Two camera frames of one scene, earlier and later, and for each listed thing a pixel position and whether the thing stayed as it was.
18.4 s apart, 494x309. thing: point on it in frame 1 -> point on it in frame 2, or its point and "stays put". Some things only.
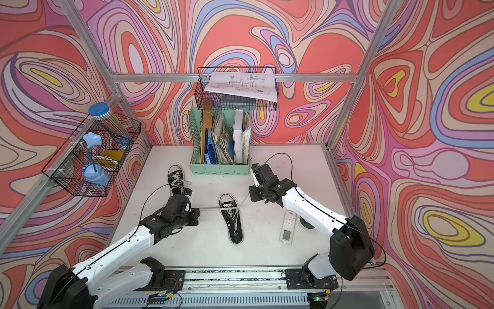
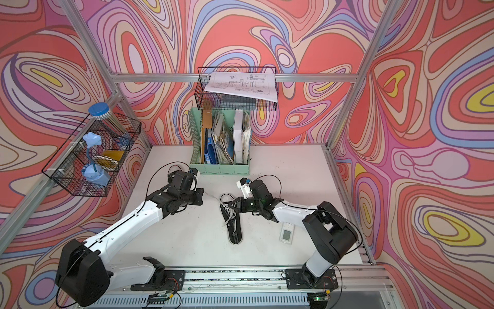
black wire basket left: (89, 162) stays put
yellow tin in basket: (109, 159) stays put
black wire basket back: (210, 100) stays put
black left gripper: (195, 212) -> (199, 193)
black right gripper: (255, 197) -> (240, 201)
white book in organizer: (238, 124) stays put
